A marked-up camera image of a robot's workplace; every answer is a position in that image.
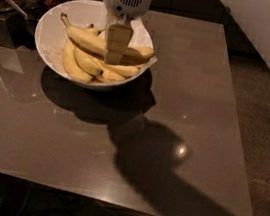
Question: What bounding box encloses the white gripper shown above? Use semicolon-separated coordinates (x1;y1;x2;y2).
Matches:
103;0;152;65

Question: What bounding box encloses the yellow banana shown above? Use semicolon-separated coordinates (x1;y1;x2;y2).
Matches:
74;48;103;77
98;59;139;77
62;41;93;84
86;23;99;36
95;67;125;83
60;12;154;66

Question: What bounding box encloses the back banana with stem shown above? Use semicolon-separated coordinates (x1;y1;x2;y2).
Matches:
98;30;106;40

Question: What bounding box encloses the white ceramic bowl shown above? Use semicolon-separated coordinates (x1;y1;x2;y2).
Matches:
34;0;157;91

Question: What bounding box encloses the metal scoop handle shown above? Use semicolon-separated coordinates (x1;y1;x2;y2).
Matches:
4;0;28;20

